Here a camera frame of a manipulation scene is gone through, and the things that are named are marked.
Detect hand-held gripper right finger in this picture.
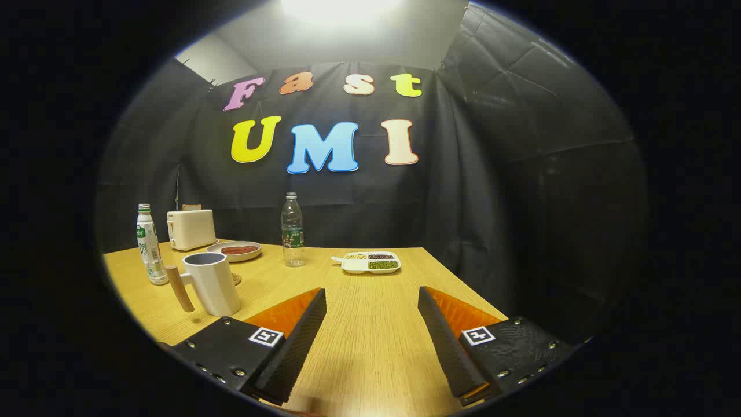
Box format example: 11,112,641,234
418,286,579,406

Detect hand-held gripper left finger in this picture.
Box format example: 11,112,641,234
171,288,328,406

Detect white cup wooden handle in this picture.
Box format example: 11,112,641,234
166,252,242,317

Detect white juice bottle green label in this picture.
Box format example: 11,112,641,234
137,203,169,286

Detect clear plastic water bottle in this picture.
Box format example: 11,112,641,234
281,192,306,268

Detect wooden table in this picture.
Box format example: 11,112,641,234
103,239,510,417

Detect white divided bean tray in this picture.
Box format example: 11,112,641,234
331,251,402,275

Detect grey round plate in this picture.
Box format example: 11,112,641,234
207,241,262,263

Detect black backdrop cloth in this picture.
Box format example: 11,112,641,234
96,3,649,348

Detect cream toaster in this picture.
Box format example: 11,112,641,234
167,208,218,251

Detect ceiling light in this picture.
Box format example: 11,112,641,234
281,0,403,24

